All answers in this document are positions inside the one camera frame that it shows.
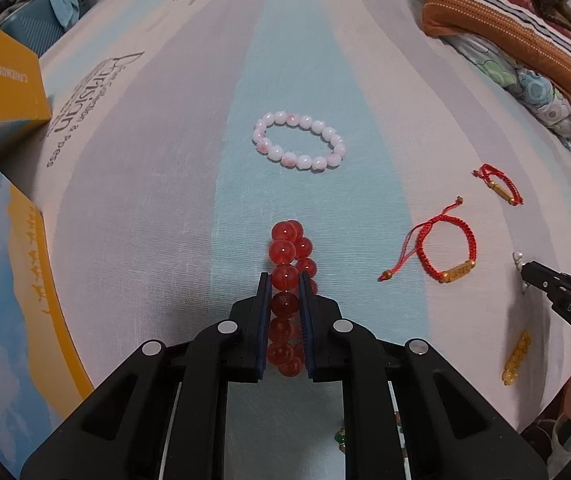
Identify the teal suitcase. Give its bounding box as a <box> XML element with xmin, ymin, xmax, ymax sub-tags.
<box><xmin>0</xmin><ymin>0</ymin><xmax>82</xmax><ymax>56</ymax></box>

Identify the striped bed sheet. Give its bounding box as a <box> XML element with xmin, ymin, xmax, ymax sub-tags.
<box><xmin>10</xmin><ymin>0</ymin><xmax>571</xmax><ymax>480</ymax></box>

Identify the multicolour bead bracelet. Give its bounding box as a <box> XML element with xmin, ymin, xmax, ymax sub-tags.
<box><xmin>333</xmin><ymin>408</ymin><xmax>407</xmax><ymax>461</ymax></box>

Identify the yellow amber bead bracelet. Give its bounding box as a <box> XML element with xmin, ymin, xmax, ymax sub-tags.
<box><xmin>501</xmin><ymin>329</ymin><xmax>533</xmax><ymax>387</ymax></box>

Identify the red bead bracelet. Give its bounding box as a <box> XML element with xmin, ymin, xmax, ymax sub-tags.
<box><xmin>266</xmin><ymin>219</ymin><xmax>320</xmax><ymax>380</ymax></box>

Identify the white pink bead bracelet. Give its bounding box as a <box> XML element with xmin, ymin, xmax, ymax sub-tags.
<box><xmin>251</xmin><ymin>109</ymin><xmax>347</xmax><ymax>174</ymax></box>

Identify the striped orange pillow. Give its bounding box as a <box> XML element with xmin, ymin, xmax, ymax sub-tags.
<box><xmin>422</xmin><ymin>0</ymin><xmax>571</xmax><ymax>102</ymax></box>

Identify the yellow cardboard box flap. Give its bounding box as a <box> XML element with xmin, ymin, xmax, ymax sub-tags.
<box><xmin>0</xmin><ymin>29</ymin><xmax>51</xmax><ymax>122</ymax></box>

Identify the floral grey blanket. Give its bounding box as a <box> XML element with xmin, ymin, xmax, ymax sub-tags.
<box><xmin>443</xmin><ymin>34</ymin><xmax>571</xmax><ymax>150</ymax></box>

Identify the small pearl earring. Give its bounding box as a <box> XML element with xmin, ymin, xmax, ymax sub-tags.
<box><xmin>512</xmin><ymin>252</ymin><xmax>523</xmax><ymax>266</ymax></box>

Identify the red cord bracelet tube charm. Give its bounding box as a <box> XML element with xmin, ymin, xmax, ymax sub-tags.
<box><xmin>472</xmin><ymin>164</ymin><xmax>523</xmax><ymax>207</ymax></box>

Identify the blue sky printed box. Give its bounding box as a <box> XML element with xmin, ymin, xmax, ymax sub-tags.
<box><xmin>0</xmin><ymin>172</ymin><xmax>94</xmax><ymax>476</ymax></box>

